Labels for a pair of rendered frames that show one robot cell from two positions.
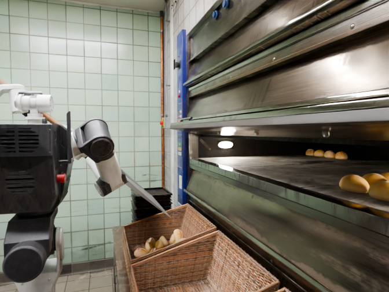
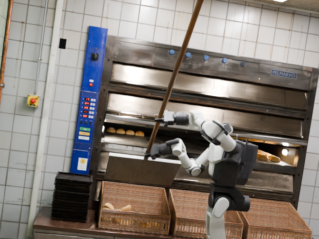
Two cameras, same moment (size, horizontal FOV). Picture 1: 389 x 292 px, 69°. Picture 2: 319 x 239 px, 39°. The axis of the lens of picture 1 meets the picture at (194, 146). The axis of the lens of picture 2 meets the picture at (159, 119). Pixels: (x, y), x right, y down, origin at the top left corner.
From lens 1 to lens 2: 3.88 m
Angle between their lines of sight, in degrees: 80
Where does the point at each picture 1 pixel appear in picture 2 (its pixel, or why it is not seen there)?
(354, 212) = (262, 163)
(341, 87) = (264, 127)
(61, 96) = not seen: outside the picture
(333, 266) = (253, 181)
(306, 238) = not seen: hidden behind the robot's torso
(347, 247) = (255, 174)
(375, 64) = (272, 124)
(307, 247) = not seen: hidden behind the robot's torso
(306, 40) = (249, 106)
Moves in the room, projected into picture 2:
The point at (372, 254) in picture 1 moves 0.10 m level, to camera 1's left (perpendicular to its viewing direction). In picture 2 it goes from (263, 174) to (263, 175)
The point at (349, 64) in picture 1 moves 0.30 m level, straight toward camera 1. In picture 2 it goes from (264, 121) to (295, 125)
